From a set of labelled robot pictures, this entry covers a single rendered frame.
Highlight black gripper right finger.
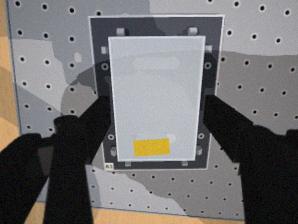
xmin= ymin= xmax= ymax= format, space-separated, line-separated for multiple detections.
xmin=203 ymin=95 xmax=298 ymax=224

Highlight dark grey rectangular frame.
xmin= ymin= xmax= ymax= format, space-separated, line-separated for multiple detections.
xmin=88 ymin=15 xmax=225 ymax=171

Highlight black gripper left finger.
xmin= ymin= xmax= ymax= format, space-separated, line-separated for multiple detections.
xmin=0 ymin=96 xmax=111 ymax=224

